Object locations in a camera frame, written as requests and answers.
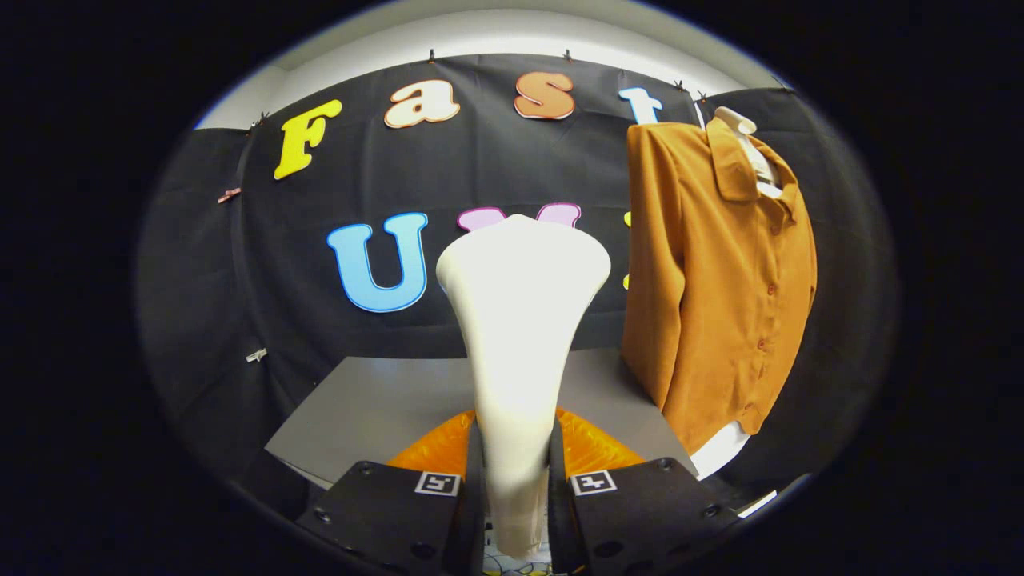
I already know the orange button shirt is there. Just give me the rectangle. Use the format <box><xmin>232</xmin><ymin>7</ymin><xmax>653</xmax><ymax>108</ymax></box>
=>
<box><xmin>621</xmin><ymin>116</ymin><xmax>818</xmax><ymax>457</ymax></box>

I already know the white garment steamer head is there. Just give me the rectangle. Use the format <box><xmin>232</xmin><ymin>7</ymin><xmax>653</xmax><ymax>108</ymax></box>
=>
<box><xmin>435</xmin><ymin>213</ymin><xmax>613</xmax><ymax>559</ymax></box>

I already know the white plastic hanger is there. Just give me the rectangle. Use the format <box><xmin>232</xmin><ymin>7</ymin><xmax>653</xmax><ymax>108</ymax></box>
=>
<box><xmin>714</xmin><ymin>106</ymin><xmax>784</xmax><ymax>200</ymax></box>

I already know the grey cabinet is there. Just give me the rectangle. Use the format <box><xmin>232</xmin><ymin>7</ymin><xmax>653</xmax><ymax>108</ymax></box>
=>
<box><xmin>265</xmin><ymin>347</ymin><xmax>698</xmax><ymax>490</ymax></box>

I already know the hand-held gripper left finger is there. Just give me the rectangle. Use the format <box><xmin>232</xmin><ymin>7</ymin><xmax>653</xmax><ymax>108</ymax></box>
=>
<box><xmin>294</xmin><ymin>410</ymin><xmax>487</xmax><ymax>576</ymax></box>

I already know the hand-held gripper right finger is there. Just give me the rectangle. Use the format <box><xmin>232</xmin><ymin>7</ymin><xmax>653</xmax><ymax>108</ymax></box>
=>
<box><xmin>546</xmin><ymin>408</ymin><xmax>742</xmax><ymax>576</ymax></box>

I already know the black backdrop cloth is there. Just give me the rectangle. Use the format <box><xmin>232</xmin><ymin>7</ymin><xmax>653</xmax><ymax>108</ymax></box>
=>
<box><xmin>136</xmin><ymin>52</ymin><xmax>901</xmax><ymax>501</ymax></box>

